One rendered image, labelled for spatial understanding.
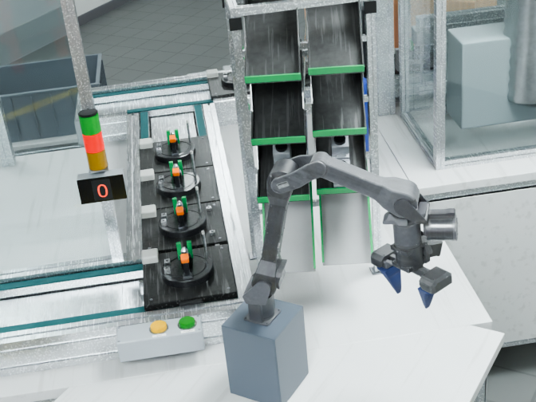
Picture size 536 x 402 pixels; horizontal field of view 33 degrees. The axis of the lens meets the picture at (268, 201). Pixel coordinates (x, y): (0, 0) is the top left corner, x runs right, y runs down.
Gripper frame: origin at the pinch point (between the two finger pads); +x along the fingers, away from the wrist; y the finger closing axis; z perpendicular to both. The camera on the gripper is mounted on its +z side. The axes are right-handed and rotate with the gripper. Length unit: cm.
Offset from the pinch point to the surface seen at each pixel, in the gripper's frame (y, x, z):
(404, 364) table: 10.0, 30.2, 5.0
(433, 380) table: 1.3, 30.5, 5.6
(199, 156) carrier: 122, 16, 25
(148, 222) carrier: 98, 15, -10
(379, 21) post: 117, -6, 106
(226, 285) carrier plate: 54, 17, -14
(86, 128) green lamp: 83, -27, -28
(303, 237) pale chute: 46.6, 9.4, 7.5
